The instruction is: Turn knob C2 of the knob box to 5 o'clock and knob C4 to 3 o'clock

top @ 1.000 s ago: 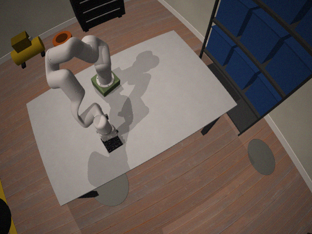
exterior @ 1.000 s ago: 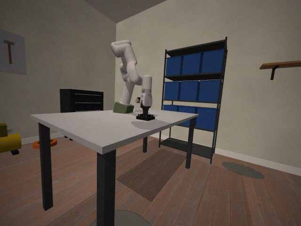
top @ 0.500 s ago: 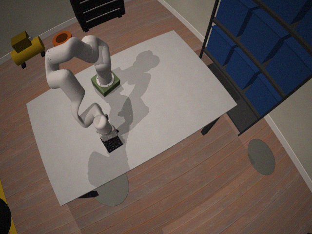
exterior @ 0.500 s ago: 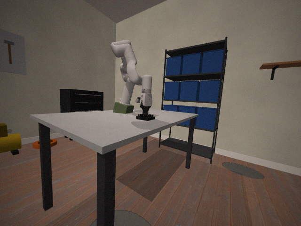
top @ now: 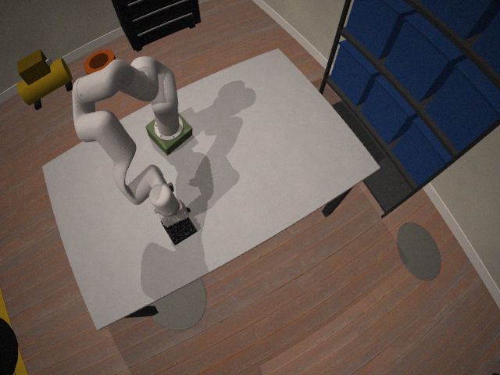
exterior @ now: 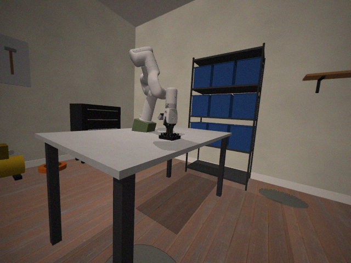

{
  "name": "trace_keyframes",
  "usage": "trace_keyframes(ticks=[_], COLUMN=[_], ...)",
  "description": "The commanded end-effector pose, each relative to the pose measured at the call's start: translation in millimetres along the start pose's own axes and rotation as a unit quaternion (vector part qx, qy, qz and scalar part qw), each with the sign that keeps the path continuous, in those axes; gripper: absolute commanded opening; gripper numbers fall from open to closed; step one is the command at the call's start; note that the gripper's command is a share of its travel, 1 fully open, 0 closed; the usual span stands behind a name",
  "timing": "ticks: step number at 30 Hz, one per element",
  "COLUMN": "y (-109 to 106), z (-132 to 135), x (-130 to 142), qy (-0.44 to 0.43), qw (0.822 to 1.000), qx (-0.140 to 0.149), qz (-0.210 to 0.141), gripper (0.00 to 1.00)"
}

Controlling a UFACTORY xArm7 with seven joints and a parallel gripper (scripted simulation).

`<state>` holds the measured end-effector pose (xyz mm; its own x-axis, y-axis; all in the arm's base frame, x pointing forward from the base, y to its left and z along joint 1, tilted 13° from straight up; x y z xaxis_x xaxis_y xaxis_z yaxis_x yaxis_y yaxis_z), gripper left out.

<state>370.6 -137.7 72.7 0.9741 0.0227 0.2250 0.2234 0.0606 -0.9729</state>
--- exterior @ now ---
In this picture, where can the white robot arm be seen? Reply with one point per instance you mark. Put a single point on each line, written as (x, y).
(143, 57)

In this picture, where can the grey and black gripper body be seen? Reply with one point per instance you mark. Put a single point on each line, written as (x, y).
(171, 115)

